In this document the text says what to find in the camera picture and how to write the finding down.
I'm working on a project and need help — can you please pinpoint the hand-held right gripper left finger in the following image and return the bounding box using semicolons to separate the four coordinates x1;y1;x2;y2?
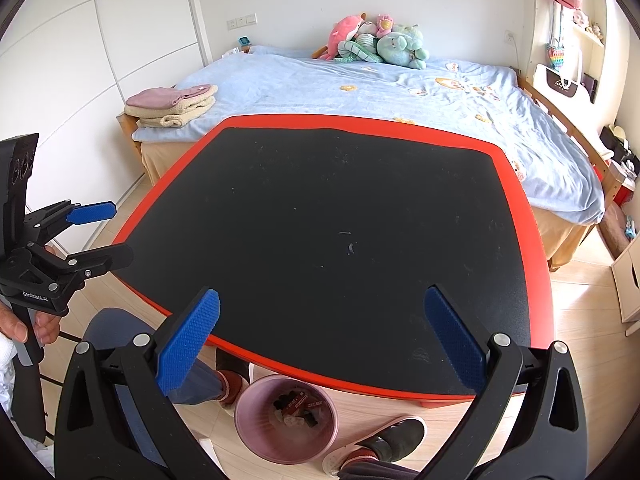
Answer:
54;287;236;480

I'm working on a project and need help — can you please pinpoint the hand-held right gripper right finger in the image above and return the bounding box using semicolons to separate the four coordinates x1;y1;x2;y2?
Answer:
423;285;588;480

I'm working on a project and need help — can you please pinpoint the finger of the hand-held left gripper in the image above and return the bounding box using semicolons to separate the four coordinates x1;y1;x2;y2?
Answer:
29;200;118;242
5;242;135;292

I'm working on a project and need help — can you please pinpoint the long red box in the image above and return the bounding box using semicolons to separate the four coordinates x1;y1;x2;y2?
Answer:
280;392;328;413

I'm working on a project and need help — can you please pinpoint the pink waste bin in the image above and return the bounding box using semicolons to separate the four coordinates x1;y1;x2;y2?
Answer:
234;374;340;465

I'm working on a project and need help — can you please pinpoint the person's left hand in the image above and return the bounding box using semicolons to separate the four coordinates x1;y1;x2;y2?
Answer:
0;244;61;346

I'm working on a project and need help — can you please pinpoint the dark table leg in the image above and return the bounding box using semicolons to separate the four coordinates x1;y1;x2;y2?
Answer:
215;350;251;381

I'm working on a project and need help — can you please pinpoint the red-brown slipper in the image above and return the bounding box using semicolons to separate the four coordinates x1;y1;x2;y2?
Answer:
217;370;251;406

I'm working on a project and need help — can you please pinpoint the person's left leg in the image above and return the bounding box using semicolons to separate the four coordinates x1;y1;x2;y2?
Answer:
82;307;226;461

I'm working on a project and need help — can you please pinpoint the person's leg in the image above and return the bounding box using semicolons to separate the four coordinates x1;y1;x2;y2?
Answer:
337;462;431;480
82;307;226;461

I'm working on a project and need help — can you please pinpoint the black shoe with pink sole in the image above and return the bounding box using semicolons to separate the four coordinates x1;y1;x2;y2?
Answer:
322;415;427;476

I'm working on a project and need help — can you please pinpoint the folded beige towel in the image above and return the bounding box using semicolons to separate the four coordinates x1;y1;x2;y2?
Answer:
124;87;219;130

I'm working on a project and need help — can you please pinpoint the folded pink towel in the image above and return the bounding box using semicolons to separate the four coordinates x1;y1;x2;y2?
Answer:
125;85;218;109

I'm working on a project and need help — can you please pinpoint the person's right leg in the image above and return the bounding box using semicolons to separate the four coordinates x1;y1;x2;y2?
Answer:
337;462;431;480

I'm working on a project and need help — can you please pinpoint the white wardrobe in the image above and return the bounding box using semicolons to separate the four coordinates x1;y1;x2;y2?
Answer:
0;0;211;256

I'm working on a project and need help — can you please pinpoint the white wooden box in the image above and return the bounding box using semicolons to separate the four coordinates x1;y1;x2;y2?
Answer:
611;245;640;336

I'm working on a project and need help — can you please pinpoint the bed with blue sheet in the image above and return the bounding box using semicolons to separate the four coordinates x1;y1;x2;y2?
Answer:
116;45;631;272

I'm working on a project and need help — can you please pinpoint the green plush bear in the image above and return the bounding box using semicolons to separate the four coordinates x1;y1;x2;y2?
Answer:
376;24;431;70

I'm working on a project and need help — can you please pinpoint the rainbow hanging bag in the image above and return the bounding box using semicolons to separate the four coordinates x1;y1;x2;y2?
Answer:
546;45;568;73

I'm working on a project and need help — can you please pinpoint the striped green white plush toy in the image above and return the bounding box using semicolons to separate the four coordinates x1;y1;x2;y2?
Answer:
334;34;383;65

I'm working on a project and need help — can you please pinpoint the pink plush toy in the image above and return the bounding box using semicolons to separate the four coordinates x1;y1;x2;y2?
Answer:
318;14;366;61

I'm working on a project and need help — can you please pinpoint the white shelf unit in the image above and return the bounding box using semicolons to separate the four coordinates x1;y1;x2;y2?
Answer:
530;0;640;126

